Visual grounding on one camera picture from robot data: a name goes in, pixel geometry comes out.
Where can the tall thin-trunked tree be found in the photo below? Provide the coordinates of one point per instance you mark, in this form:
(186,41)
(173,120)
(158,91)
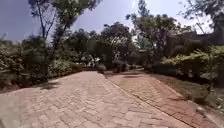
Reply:
(56,31)

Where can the red brick path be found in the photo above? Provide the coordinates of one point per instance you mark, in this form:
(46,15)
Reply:
(83,106)

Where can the dark building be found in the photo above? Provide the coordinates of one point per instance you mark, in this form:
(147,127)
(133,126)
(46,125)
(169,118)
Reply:
(213,35)

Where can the row of trees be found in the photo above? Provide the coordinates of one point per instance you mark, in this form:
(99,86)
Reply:
(150,36)

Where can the round dark bush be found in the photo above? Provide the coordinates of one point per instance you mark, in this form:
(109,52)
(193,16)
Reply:
(120,66)

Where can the tree with sparse crown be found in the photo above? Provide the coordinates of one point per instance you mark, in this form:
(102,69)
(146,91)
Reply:
(206,8)

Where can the trimmed green hedge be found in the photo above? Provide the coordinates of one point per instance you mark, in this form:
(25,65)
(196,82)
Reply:
(186,63)

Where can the row of leafy bushes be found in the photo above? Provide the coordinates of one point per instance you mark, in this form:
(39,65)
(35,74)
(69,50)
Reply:
(31,63)

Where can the darker red brick strip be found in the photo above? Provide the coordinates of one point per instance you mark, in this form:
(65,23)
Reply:
(156,95)

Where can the grass and earth verge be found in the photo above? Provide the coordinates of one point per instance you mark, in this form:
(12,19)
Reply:
(186,88)

